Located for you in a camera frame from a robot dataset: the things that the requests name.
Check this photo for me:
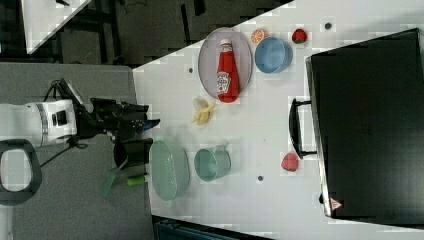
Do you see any peeled banana toy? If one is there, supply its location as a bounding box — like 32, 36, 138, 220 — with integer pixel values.
192, 97, 216, 126

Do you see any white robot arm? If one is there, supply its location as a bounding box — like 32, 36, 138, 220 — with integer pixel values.
1, 98, 160, 207

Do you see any green mug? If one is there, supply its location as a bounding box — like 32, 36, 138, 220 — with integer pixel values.
194, 145, 231, 182

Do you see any red strawberry toy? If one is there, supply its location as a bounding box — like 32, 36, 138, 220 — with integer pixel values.
292, 28, 308, 44

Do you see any green perforated colander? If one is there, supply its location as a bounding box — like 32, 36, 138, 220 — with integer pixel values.
149, 140, 190, 201

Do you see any red felt ketchup bottle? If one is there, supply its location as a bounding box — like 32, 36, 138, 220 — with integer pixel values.
217, 39, 240, 103

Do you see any blue bowl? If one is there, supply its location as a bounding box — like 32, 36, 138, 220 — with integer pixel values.
254, 36, 293, 74

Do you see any lilac oval plate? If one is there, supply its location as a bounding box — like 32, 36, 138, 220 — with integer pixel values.
198, 28, 252, 99

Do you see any pink strawberry toy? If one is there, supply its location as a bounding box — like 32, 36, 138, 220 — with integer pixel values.
281, 152, 299, 172

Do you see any black toaster oven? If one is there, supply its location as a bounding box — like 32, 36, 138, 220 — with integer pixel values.
305, 28, 424, 229

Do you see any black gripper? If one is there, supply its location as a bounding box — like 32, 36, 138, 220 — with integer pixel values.
76, 98, 160, 140

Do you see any orange slice toy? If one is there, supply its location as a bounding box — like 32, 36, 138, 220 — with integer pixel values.
251, 28, 269, 45

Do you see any green slotted spatula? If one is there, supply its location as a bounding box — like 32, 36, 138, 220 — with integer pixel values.
100, 168, 150, 198

